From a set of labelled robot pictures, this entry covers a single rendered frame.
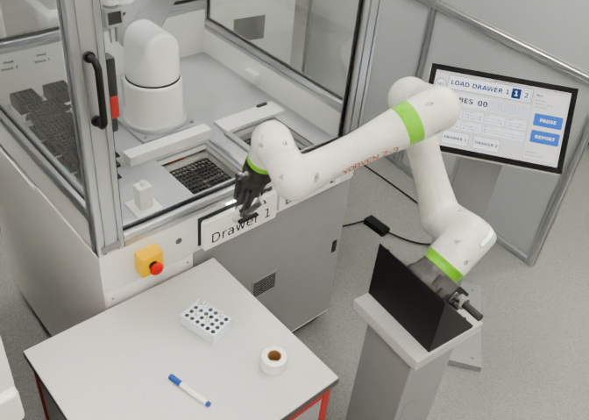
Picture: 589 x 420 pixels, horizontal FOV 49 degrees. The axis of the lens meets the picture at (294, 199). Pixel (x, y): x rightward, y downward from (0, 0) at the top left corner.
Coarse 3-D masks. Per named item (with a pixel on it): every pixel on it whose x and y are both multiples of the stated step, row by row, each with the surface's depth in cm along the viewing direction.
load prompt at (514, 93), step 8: (456, 80) 231; (464, 80) 231; (472, 80) 230; (480, 80) 230; (456, 88) 231; (464, 88) 231; (472, 88) 230; (480, 88) 230; (488, 88) 230; (496, 88) 229; (504, 88) 229; (512, 88) 229; (520, 88) 228; (496, 96) 229; (504, 96) 229; (512, 96) 228; (520, 96) 228; (528, 96) 228
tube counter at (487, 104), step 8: (480, 104) 230; (488, 104) 229; (496, 104) 229; (504, 104) 229; (512, 104) 228; (520, 104) 228; (496, 112) 229; (504, 112) 228; (512, 112) 228; (520, 112) 228; (528, 112) 228
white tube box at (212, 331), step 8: (192, 304) 184; (208, 304) 185; (184, 312) 182; (192, 312) 184; (200, 312) 183; (208, 312) 183; (216, 312) 184; (184, 320) 181; (192, 320) 180; (200, 320) 180; (216, 320) 182; (224, 320) 183; (232, 320) 182; (192, 328) 180; (200, 328) 178; (208, 328) 179; (216, 328) 180; (224, 328) 180; (200, 336) 180; (208, 336) 178; (216, 336) 178
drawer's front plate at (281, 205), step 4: (336, 180) 231; (328, 184) 229; (332, 184) 231; (336, 184) 233; (324, 188) 229; (328, 188) 230; (316, 192) 227; (280, 196) 214; (308, 196) 225; (280, 200) 215; (284, 200) 216; (300, 200) 222; (280, 204) 216; (284, 204) 218; (288, 204) 219; (292, 204) 221; (276, 208) 218; (280, 208) 217; (284, 208) 219
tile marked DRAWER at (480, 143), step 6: (474, 138) 229; (480, 138) 229; (486, 138) 229; (474, 144) 229; (480, 144) 229; (486, 144) 228; (492, 144) 228; (498, 144) 228; (486, 150) 228; (492, 150) 228; (498, 150) 228
